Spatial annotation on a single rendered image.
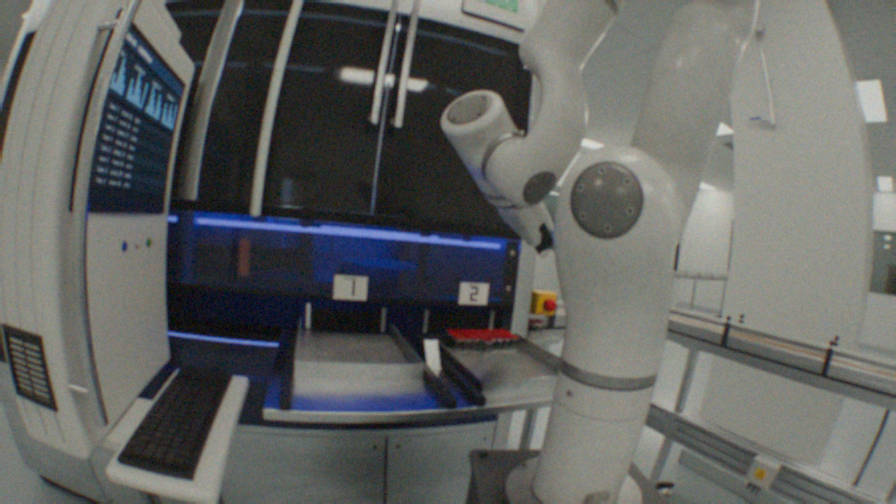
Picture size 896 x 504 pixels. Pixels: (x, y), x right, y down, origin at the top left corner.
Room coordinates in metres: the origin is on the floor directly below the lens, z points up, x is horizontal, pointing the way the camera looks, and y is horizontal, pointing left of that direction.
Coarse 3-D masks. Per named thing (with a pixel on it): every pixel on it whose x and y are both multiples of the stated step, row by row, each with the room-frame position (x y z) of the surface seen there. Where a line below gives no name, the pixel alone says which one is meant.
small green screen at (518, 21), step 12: (468, 0) 1.00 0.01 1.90; (480, 0) 1.01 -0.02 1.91; (492, 0) 1.03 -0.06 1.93; (504, 0) 1.04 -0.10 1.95; (516, 0) 1.06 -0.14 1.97; (468, 12) 1.01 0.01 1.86; (480, 12) 1.01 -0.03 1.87; (492, 12) 1.03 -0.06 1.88; (504, 12) 1.04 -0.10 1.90; (516, 12) 1.06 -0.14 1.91; (516, 24) 1.06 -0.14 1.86
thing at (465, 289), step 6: (462, 288) 1.03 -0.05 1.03; (468, 288) 1.04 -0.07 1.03; (480, 288) 1.05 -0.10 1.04; (486, 288) 1.06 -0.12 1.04; (462, 294) 1.03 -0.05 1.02; (468, 294) 1.04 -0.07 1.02; (480, 294) 1.05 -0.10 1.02; (486, 294) 1.06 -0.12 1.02; (462, 300) 1.04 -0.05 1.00; (468, 300) 1.04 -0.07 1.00; (480, 300) 1.05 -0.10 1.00; (486, 300) 1.06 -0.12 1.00
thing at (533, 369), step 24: (432, 336) 0.95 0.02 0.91; (456, 360) 0.79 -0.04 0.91; (480, 360) 0.88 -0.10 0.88; (504, 360) 0.90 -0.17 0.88; (528, 360) 0.91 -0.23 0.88; (552, 360) 0.87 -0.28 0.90; (480, 384) 0.67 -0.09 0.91; (504, 384) 0.67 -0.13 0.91; (528, 384) 0.69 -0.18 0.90; (552, 384) 0.71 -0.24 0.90
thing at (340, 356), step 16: (304, 336) 0.90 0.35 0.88; (320, 336) 0.92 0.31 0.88; (336, 336) 0.94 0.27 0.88; (352, 336) 0.96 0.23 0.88; (368, 336) 0.98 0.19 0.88; (384, 336) 1.00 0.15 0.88; (400, 336) 0.92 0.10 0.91; (304, 352) 0.78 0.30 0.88; (320, 352) 0.80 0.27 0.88; (336, 352) 0.82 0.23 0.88; (352, 352) 0.84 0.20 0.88; (368, 352) 0.85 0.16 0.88; (384, 352) 0.87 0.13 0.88; (400, 352) 0.88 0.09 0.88; (304, 368) 0.65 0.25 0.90; (320, 368) 0.66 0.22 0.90; (336, 368) 0.67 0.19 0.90; (352, 368) 0.68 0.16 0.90; (368, 368) 0.69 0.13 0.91; (384, 368) 0.70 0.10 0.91; (400, 368) 0.71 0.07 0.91; (416, 368) 0.73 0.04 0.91
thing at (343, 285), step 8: (336, 280) 0.92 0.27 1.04; (344, 280) 0.92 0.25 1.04; (352, 280) 0.93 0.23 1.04; (360, 280) 0.94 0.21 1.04; (336, 288) 0.92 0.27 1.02; (344, 288) 0.92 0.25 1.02; (360, 288) 0.94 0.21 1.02; (336, 296) 0.92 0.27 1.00; (344, 296) 0.92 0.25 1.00; (352, 296) 0.93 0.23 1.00; (360, 296) 0.94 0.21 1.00
